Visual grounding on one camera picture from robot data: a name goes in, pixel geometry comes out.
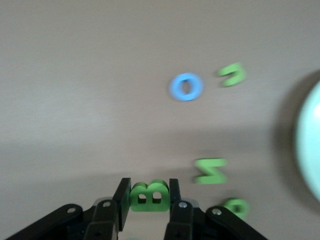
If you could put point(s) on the blue letter O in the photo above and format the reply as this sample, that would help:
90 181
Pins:
176 87

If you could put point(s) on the green letter P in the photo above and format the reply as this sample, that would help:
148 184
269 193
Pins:
237 208

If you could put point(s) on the green letter J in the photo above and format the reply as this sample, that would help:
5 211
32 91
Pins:
233 78

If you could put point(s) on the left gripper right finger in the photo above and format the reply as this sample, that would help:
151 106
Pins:
185 217

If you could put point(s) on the green letter B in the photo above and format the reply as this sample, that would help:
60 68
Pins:
150 200

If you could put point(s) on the teal letter C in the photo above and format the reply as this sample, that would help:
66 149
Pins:
133 239

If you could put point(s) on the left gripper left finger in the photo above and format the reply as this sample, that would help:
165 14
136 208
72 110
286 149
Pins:
105 215

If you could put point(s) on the green letter N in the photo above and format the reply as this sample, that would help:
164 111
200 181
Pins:
211 171

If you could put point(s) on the green plate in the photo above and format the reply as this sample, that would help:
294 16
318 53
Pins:
308 140

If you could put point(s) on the brown table cover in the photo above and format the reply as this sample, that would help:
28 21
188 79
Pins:
75 75

